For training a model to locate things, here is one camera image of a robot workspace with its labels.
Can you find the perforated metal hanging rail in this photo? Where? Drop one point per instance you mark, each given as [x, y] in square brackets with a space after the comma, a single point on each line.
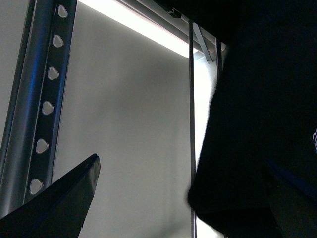
[27, 154]

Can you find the grey rack frame post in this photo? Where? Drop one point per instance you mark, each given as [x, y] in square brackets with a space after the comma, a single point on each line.
[202, 43]

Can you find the black printed t-shirt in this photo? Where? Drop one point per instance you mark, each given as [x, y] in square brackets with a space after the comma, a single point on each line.
[257, 172]

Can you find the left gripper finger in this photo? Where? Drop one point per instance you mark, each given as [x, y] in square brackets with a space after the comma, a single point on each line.
[60, 210]

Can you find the rack crossbar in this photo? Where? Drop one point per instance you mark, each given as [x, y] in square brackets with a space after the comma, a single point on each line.
[218, 58]
[192, 103]

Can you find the lower rack crossbar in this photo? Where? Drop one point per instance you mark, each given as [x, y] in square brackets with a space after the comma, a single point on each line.
[218, 58]

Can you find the upper rack crossbar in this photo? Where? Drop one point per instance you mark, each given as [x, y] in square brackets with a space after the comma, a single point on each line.
[192, 103]

